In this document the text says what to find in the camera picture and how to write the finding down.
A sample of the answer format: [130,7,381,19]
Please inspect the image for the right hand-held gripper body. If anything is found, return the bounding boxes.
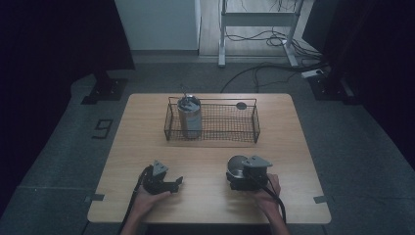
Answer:
[240,155,274,192]

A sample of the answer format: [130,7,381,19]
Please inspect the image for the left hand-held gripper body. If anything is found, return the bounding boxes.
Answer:
[142,159,170,196]

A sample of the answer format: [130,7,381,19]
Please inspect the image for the silver metal mug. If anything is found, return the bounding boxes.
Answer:
[226,155,250,180]

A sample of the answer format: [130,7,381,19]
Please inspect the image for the black wire mesh basket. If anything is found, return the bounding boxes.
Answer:
[163,95,261,145]

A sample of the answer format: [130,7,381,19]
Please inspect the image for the steel tumbler with straw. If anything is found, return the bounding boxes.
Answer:
[176,83,204,140]

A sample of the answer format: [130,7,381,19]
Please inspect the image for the person's right hand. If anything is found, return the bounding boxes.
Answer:
[254,172,283,213]

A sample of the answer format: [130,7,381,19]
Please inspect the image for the person's left hand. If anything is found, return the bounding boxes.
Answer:
[132,185,172,220]

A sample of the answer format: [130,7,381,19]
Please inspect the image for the black stand base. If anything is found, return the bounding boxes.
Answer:
[80,70,129,106]
[307,72,356,106]

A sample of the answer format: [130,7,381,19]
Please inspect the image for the white power strip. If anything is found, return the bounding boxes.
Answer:
[300,68,326,79]

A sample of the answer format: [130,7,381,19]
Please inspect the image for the white cabinet panel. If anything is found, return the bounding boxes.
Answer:
[114,0,202,52]

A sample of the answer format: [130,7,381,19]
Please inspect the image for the dark curtain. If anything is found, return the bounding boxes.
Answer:
[302,0,415,162]
[0,0,136,210]

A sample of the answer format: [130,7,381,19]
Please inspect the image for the left hand-held gripper black cable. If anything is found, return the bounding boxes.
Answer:
[116,164,155,235]

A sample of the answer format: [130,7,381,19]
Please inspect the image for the hand-held gripper black cable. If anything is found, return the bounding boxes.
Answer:
[116,164,155,235]
[249,172,288,225]

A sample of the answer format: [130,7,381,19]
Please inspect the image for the right hand-held gripper black cable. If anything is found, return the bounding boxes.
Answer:
[249,172,288,225]

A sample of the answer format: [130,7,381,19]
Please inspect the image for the long black floor cable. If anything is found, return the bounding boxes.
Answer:
[219,62,328,94]

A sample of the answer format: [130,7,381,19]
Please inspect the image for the tangle of floor cables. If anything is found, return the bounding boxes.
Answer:
[224,28,323,60]

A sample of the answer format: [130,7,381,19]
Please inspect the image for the white metal desk frame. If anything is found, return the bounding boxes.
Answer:
[217,0,306,69]

